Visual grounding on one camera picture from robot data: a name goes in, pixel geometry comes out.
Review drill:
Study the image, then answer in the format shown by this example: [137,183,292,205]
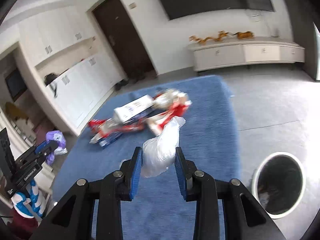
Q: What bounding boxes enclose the purple plastic wrapper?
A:
[46,130,68,165]

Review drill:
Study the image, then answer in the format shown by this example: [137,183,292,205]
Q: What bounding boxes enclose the red snack wrapper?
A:
[87,119,106,133]

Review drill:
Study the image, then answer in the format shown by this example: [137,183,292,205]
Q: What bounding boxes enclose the white plastic bag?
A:
[140,116,185,178]

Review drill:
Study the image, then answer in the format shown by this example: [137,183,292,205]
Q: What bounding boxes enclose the white blue printed carton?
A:
[113,95,154,124]

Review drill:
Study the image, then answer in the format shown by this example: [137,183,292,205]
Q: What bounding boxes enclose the brown snack bag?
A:
[146,88,192,136]

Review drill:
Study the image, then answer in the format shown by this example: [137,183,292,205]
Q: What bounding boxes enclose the red silver foil snack bag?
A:
[89,118,145,147]

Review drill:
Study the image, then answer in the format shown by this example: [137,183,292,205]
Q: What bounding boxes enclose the white round trash bin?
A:
[251,152,306,219]

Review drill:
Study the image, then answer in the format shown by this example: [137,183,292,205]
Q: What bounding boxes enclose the blue fuzzy table cloth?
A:
[53,75,240,239]

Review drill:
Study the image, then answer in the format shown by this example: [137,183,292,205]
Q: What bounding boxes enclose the white lower shoe cabinet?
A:
[46,53,123,136]

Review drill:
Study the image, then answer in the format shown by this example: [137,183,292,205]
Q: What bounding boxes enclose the dark shoes by door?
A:
[114,79,129,91]

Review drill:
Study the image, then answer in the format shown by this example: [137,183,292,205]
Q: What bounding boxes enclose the dark brown entrance door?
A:
[93,0,155,80]

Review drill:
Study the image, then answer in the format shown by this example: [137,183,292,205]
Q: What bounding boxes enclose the white low tv cabinet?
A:
[188,37,305,72]

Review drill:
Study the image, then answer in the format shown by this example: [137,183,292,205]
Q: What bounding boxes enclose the golden tiger figurine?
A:
[235,31,254,40]

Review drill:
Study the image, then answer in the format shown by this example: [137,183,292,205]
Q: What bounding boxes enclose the golden dragon figurine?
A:
[189,31,233,44]

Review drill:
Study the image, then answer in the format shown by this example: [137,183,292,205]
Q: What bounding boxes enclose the dark grey glass display cabinet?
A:
[287,0,319,81]

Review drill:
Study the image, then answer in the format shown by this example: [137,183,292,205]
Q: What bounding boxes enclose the black handbag with strap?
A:
[44,73,58,98]

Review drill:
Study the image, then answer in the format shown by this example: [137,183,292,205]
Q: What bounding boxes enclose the white upper wall cabinets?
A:
[18,6,94,67]

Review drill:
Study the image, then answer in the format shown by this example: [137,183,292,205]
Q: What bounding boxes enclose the white television cables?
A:
[249,9,281,38]

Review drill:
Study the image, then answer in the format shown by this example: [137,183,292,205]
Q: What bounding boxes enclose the beige wall switch plate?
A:
[129,2,136,9]

